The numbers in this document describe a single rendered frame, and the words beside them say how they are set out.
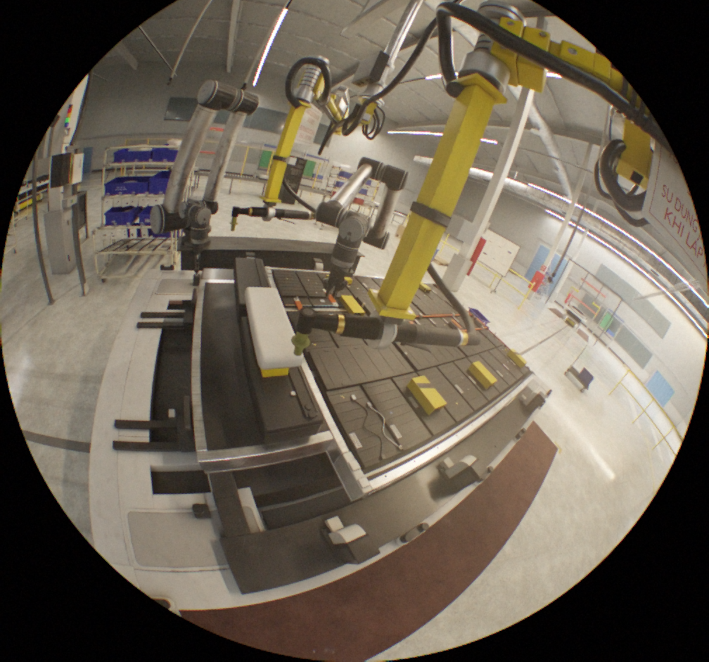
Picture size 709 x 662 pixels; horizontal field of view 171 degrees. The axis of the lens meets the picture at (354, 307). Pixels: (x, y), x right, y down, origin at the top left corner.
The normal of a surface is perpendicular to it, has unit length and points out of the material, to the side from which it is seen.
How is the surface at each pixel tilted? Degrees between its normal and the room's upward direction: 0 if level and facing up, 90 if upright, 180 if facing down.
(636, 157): 90
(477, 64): 90
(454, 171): 90
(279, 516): 0
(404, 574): 0
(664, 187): 90
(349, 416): 0
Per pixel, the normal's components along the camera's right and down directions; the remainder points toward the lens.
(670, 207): -0.59, 0.22
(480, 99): 0.22, 0.55
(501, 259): -0.78, 0.06
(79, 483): 0.32, -0.82
